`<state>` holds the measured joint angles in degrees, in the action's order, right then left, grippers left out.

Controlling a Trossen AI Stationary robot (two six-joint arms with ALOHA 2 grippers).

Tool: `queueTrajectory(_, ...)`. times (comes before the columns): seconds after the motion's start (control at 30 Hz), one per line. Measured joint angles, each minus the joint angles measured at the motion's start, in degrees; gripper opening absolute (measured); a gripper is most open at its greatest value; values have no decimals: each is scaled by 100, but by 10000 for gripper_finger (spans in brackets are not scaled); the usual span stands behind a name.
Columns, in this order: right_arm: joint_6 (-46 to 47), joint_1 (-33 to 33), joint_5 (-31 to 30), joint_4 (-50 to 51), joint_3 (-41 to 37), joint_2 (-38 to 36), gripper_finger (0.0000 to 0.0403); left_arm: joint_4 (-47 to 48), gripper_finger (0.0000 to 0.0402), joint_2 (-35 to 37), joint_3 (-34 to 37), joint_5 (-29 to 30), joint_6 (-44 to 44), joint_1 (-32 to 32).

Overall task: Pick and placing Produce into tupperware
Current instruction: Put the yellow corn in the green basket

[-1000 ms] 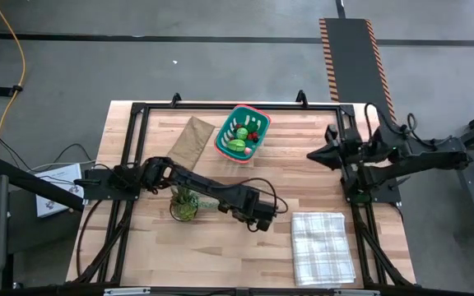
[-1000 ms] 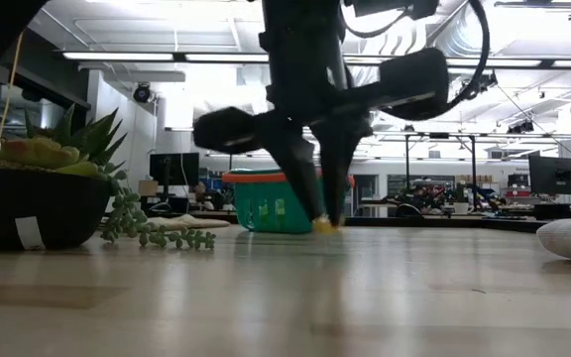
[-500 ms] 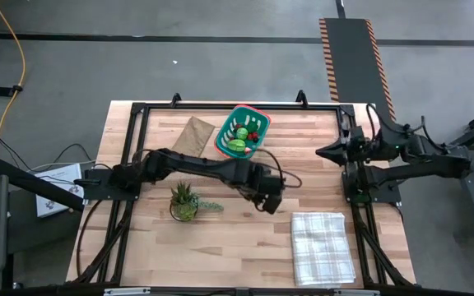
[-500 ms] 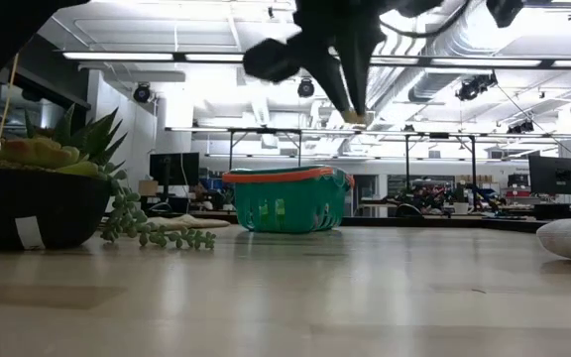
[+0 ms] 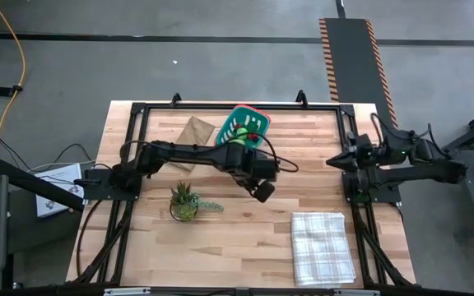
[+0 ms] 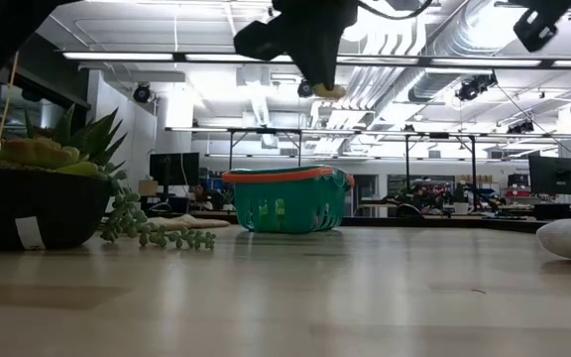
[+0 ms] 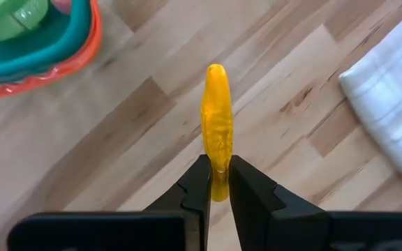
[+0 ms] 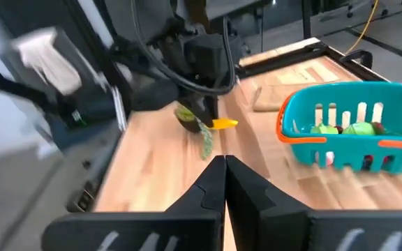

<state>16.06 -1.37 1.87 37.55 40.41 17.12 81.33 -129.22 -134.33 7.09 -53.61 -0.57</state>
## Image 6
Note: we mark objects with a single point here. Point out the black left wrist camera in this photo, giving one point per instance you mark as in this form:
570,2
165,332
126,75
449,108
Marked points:
261,42

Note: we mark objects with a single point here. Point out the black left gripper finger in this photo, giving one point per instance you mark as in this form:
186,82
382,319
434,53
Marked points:
315,67
331,67

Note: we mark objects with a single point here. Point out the black computer monitor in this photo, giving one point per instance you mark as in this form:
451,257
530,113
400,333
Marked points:
174,168
555,174

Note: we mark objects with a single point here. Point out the long ceiling light bar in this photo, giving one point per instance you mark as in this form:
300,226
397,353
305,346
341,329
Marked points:
464,62

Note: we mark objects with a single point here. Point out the black hanging spotlight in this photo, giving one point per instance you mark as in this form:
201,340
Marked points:
474,86
304,89
142,92

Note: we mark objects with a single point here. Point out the black workstation frame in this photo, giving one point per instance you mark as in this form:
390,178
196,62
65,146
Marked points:
407,163

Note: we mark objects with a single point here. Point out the white cup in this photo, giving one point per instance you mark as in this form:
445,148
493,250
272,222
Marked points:
460,207

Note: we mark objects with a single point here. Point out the teal basket with orange rim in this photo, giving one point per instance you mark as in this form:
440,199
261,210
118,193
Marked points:
310,208

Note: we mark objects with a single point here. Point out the brown paper bag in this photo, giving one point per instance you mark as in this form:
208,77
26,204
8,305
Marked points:
189,221

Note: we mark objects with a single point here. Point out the potted succulent plant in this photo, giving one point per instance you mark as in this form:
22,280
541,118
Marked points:
28,208

